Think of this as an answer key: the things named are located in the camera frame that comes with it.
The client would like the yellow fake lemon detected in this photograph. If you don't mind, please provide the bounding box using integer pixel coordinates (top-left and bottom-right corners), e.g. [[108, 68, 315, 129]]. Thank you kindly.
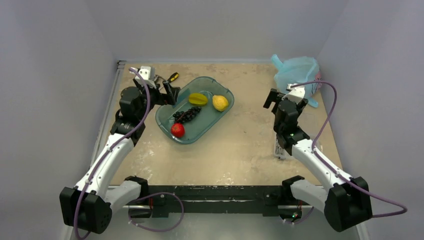
[[212, 95, 229, 112]]

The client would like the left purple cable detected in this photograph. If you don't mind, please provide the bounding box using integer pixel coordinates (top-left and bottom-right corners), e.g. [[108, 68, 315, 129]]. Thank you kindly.
[[73, 67, 185, 240]]

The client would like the yellow fake starfruit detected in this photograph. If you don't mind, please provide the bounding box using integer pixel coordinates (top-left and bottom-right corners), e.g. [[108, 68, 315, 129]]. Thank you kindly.
[[188, 93, 209, 106]]

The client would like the light blue plastic bag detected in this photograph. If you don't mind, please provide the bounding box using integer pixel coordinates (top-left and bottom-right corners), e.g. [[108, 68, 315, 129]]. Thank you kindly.
[[270, 54, 322, 108]]

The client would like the dark fake grape bunch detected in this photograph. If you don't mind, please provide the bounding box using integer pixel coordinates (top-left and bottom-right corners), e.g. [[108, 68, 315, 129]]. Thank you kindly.
[[172, 106, 202, 124]]

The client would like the red fake apple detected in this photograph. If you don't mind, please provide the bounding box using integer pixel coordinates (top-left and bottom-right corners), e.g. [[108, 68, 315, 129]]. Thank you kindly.
[[170, 122, 185, 138]]

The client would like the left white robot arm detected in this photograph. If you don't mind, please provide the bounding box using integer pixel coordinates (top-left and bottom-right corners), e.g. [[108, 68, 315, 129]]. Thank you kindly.
[[59, 81, 181, 234]]

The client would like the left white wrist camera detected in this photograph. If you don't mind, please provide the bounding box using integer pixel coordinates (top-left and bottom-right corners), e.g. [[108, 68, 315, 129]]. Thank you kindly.
[[138, 65, 156, 88]]

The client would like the aluminium frame rail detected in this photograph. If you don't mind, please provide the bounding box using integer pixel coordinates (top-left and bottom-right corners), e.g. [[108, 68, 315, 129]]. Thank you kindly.
[[89, 60, 127, 167]]

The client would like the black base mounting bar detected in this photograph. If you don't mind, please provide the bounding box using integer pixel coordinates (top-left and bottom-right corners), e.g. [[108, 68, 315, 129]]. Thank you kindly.
[[129, 184, 303, 220]]

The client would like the purple cable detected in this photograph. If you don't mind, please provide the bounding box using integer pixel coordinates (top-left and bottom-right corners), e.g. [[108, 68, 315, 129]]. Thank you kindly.
[[73, 67, 185, 240], [284, 80, 408, 226]]

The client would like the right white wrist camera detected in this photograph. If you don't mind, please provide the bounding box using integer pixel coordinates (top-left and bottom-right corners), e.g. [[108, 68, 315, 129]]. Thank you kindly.
[[283, 83, 306, 104]]

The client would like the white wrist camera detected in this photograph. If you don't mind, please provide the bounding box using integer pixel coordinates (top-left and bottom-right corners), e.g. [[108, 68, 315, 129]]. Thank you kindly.
[[283, 83, 306, 104], [138, 65, 156, 88]]

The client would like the grey metal tool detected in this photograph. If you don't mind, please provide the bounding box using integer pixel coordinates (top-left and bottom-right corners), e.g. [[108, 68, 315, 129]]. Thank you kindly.
[[154, 75, 166, 89]]

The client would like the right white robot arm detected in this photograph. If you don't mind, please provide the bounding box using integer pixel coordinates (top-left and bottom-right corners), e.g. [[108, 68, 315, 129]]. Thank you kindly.
[[263, 88, 373, 232]]

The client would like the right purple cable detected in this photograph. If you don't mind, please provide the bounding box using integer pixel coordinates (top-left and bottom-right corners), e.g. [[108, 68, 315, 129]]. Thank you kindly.
[[284, 80, 408, 226]]

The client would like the yellow black screwdriver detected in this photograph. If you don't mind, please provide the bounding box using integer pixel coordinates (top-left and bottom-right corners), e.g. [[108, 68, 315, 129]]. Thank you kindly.
[[167, 72, 180, 83]]

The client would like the clear plastic screw box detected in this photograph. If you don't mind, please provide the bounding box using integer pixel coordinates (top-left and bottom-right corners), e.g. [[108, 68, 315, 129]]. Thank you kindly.
[[273, 138, 287, 160]]

